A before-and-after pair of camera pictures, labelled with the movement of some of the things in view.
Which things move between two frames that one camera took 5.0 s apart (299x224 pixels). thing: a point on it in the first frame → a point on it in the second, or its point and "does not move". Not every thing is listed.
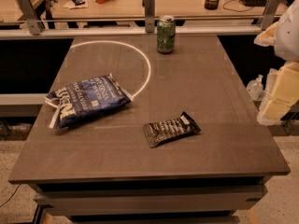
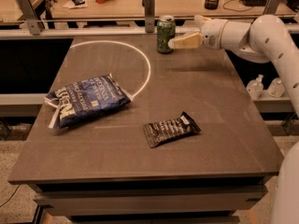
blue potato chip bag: (85, 99) does not move
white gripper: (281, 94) → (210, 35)
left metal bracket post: (35, 25) does not move
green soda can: (165, 33) does not move
